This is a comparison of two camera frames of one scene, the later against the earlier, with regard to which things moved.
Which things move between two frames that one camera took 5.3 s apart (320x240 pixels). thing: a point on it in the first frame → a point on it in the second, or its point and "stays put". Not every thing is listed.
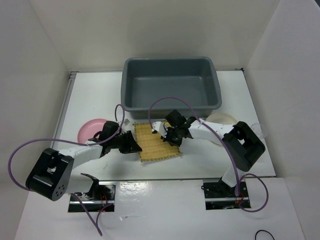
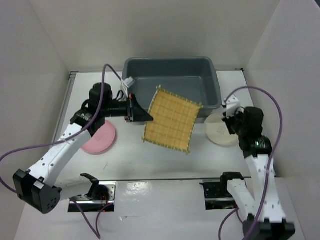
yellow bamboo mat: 153,146 → 174,120
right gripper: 177,143 → 238,113
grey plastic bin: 144,81 stays put
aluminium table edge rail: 69,85 stays put
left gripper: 130,141 → 135,112
